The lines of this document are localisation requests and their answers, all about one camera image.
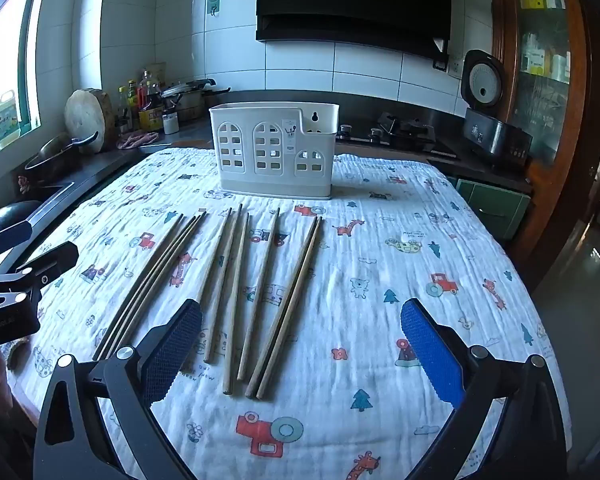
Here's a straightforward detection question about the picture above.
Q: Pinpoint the black gas stove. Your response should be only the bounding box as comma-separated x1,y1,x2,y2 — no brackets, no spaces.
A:
337,112,461,161

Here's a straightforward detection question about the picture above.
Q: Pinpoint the white and green box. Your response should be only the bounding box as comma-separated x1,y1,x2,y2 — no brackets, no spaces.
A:
522,35,548,73

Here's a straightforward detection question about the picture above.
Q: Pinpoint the green cabinet door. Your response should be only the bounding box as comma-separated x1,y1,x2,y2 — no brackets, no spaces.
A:
455,177,531,241

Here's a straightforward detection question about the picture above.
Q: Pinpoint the wooden chopstick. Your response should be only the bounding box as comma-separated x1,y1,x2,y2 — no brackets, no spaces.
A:
101,216,198,361
245,216,319,399
222,212,251,396
257,216,326,403
94,213,185,361
204,203,244,364
196,207,233,307
236,207,282,382
117,211,208,355
109,214,203,359

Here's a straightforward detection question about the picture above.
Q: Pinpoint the black rice cooker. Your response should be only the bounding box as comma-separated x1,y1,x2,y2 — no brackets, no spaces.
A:
460,49,533,171

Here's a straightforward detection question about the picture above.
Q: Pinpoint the black range hood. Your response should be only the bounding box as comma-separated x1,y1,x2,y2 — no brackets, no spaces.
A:
255,0,476,56

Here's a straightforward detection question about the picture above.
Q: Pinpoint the round wooden cutting board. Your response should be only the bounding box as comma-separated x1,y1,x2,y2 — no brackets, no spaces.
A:
64,88,118,153

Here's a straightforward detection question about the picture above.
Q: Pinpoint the steel sink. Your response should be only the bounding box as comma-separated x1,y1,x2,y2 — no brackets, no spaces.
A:
10,180,76,221

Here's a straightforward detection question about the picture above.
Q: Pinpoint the large cooking oil bottle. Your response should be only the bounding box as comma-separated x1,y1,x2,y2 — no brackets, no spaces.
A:
137,70,163,131

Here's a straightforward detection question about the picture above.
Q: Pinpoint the white cartoon printed cloth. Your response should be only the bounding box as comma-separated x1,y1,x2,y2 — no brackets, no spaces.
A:
7,147,563,480

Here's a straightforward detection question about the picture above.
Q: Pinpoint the steel pressure cooker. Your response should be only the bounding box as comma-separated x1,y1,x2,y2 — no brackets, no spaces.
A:
161,78,231,122

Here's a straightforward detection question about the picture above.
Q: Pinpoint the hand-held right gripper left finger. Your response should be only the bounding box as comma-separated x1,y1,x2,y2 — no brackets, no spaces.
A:
32,299,204,480

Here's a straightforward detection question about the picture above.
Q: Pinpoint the small yellow green bottle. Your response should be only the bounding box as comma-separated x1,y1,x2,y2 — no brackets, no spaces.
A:
117,85,133,131

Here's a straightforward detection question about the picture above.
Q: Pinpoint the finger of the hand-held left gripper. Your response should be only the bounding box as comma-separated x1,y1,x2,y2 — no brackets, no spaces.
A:
0,221,34,262
17,241,80,302

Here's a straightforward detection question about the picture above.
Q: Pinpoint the wooden glass door cabinet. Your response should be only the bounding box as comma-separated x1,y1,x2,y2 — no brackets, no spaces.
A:
487,0,600,301

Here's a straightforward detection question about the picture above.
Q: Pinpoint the metal pan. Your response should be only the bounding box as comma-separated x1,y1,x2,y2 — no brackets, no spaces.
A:
24,131,101,181

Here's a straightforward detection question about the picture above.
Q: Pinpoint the white plastic utensil holder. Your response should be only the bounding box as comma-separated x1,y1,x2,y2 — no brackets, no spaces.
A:
209,102,340,201

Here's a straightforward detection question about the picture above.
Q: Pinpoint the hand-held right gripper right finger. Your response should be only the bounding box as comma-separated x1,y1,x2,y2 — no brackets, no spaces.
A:
401,298,571,480

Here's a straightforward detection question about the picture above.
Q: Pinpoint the detergent jug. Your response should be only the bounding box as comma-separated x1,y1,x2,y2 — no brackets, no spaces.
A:
0,90,21,148

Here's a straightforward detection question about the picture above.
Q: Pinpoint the window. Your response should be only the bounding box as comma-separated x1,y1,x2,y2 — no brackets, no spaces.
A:
0,0,56,161

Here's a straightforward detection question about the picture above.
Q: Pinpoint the pink cloth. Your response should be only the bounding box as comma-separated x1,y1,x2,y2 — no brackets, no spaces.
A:
116,130,160,151

